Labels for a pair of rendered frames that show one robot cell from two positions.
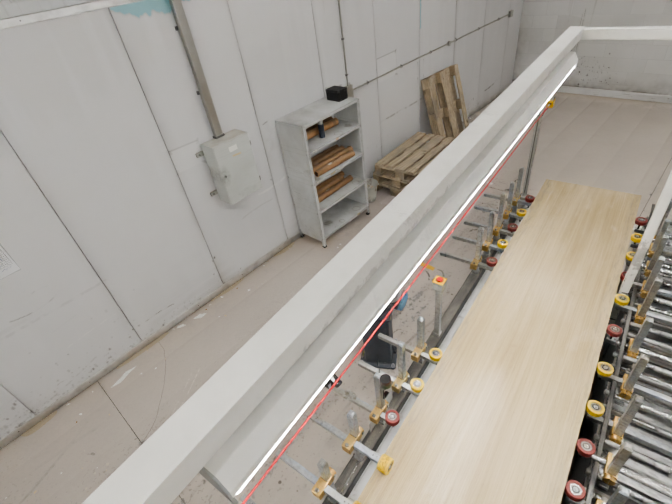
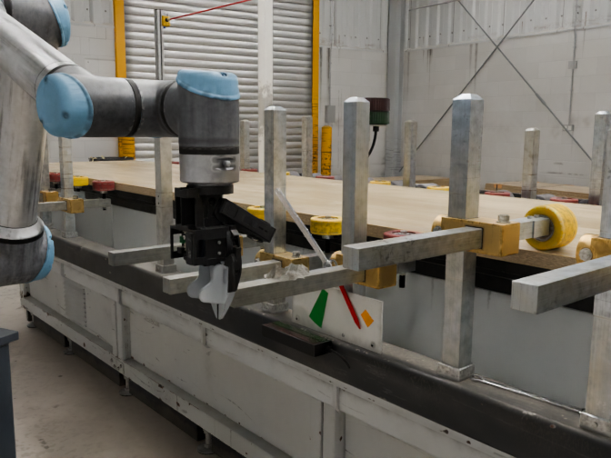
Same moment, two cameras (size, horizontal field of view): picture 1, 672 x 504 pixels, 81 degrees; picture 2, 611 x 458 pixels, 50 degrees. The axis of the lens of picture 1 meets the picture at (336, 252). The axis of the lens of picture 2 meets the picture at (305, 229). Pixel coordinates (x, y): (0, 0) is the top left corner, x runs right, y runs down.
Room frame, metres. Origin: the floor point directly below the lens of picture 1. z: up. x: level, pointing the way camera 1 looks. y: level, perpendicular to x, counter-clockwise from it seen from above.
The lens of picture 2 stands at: (1.15, 1.13, 1.11)
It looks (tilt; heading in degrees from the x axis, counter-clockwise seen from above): 9 degrees down; 278
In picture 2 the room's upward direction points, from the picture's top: straight up
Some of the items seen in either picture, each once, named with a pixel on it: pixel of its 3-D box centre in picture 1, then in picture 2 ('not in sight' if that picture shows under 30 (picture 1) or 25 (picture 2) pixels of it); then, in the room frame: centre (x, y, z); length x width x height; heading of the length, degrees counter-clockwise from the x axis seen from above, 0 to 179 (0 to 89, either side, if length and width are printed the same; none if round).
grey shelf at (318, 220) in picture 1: (327, 172); not in sight; (4.38, -0.06, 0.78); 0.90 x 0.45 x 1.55; 132
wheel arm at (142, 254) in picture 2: (407, 348); (196, 248); (1.62, -0.36, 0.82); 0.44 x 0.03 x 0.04; 48
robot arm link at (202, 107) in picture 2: not in sight; (207, 111); (1.43, 0.17, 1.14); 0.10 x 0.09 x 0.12; 142
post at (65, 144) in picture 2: (478, 252); (66, 180); (2.35, -1.11, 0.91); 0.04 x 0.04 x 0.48; 48
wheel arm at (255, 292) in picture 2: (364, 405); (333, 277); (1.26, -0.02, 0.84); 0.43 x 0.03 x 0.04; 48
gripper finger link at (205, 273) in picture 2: not in sight; (204, 289); (1.44, 0.17, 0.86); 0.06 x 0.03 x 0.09; 48
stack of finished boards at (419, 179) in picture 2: not in sight; (383, 184); (1.36, -8.91, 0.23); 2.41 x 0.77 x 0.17; 44
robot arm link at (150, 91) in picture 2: not in sight; (161, 108); (1.52, 0.11, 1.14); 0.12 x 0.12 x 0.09; 52
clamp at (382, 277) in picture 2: (379, 411); (363, 268); (1.21, -0.10, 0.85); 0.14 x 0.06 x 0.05; 138
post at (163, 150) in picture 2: (438, 311); (164, 193); (1.80, -0.62, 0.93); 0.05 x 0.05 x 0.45; 48
